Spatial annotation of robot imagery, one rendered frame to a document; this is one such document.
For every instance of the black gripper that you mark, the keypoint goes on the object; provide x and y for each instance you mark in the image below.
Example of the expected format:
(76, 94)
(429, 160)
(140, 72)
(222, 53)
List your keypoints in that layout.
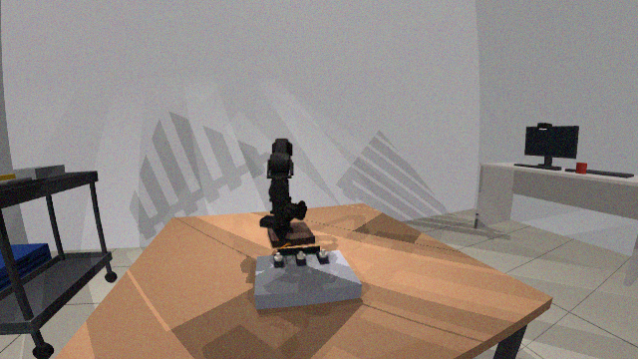
(277, 222)

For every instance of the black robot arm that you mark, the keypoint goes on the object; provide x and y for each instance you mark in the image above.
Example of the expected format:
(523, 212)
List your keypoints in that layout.
(278, 168)

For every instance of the black pin header strip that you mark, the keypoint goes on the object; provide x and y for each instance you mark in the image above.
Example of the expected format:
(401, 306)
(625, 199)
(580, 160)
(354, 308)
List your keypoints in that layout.
(305, 250)

